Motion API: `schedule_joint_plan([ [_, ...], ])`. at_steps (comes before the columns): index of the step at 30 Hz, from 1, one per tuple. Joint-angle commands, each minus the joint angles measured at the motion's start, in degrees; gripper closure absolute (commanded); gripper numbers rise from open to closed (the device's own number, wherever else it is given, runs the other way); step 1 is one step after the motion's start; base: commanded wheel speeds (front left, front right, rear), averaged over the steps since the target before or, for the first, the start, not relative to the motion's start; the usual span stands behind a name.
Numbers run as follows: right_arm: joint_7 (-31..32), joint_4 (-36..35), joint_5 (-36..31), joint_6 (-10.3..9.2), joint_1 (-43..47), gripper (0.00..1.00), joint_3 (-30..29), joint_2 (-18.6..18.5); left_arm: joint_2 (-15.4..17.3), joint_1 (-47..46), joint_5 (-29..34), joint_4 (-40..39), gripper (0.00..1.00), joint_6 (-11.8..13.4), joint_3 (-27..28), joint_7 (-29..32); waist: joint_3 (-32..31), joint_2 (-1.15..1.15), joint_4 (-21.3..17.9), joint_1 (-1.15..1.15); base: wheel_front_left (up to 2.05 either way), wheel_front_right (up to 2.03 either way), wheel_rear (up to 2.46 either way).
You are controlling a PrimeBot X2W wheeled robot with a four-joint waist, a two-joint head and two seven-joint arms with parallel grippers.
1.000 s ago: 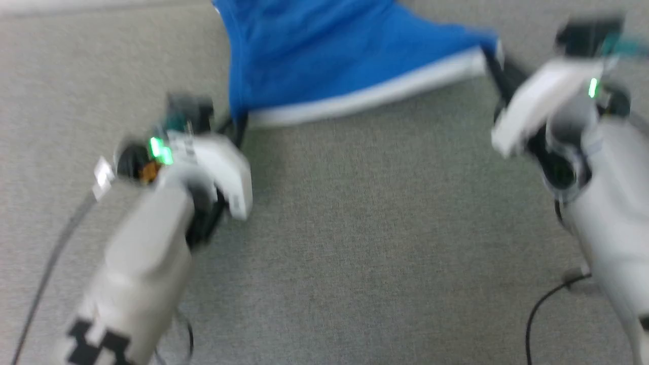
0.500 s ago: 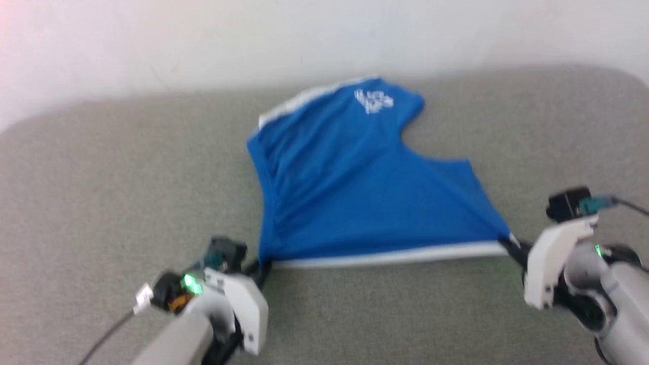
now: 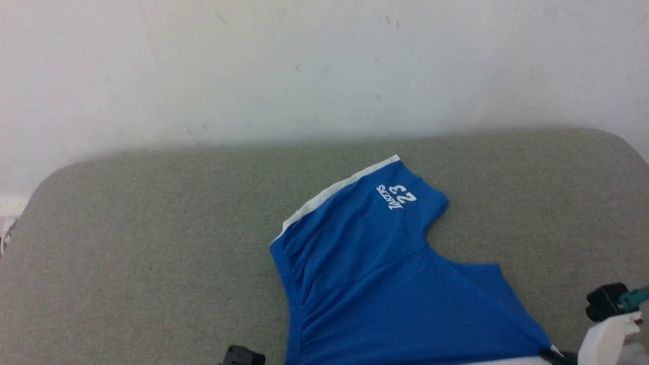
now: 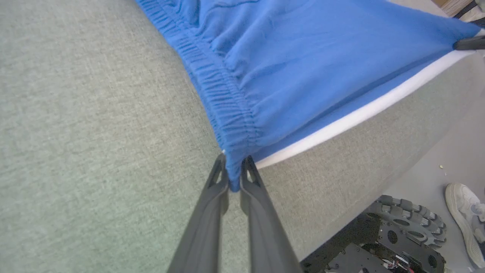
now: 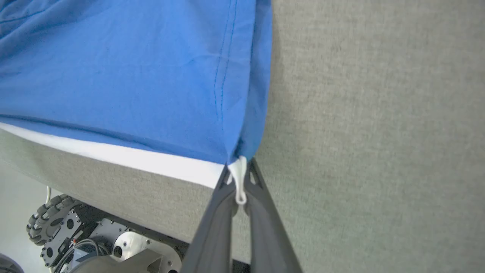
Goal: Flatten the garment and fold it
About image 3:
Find grey-green fabric sofa seat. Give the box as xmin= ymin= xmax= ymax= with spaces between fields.
xmin=0 ymin=128 xmax=649 ymax=365

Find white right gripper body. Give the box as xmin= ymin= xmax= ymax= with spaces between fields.
xmin=578 ymin=311 xmax=644 ymax=365

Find teal right gripper cable plug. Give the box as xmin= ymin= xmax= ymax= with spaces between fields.
xmin=618 ymin=286 xmax=649 ymax=311

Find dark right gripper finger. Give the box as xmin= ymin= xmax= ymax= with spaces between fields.
xmin=538 ymin=348 xmax=579 ymax=365

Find blue white basketball shorts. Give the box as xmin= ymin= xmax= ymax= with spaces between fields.
xmin=269 ymin=154 xmax=564 ymax=365

